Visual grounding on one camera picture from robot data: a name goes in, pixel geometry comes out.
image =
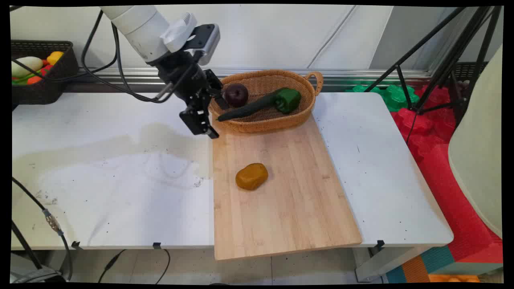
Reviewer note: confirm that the red toy vegetable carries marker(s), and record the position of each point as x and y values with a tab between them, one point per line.
46	69

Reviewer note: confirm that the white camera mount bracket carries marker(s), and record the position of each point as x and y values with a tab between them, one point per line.
178	31

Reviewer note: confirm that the black tripod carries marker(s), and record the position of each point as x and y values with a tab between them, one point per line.
445	64

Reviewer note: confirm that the green toy vegetable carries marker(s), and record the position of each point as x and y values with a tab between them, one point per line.
19	81

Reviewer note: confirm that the teal and orange mat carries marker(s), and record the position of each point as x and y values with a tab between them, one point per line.
417	267

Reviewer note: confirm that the dark green toy cucumber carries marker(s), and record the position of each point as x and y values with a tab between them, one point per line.
249	109

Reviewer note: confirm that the orange toy vegetable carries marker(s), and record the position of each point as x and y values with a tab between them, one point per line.
34	80

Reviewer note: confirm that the green toy bell pepper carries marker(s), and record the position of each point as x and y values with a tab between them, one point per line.
289	99

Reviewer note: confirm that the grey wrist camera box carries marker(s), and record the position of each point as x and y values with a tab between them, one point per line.
209	42

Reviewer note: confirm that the red foam mat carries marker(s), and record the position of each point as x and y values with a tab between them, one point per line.
441	180

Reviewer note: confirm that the green foam mat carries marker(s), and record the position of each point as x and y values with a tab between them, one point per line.
395	96

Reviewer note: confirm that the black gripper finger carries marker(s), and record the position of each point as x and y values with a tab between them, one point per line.
216	86
197	118

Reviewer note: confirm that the grey device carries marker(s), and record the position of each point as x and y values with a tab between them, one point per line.
38	277

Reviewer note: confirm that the white toy radish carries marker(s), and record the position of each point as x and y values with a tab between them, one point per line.
25	66

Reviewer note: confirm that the brown toy potato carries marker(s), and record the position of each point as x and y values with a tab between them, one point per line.
251	176

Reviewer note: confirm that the white table leg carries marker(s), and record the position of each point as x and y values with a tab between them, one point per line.
381	263

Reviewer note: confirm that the yellow toy pepper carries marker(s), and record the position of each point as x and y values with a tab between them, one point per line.
54	57

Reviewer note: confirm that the aluminium wall rail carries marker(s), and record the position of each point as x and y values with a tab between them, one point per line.
341	76

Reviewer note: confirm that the tan wicker basket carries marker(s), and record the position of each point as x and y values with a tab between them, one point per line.
265	116

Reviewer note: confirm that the wooden cutting board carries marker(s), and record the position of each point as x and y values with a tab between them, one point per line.
277	200

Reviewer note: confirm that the dark brown woven basket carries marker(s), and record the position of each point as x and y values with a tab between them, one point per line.
44	90

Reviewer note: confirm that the dark slatted fruit basket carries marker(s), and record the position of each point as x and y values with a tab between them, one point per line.
468	69

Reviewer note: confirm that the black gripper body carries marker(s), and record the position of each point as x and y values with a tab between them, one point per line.
180	76

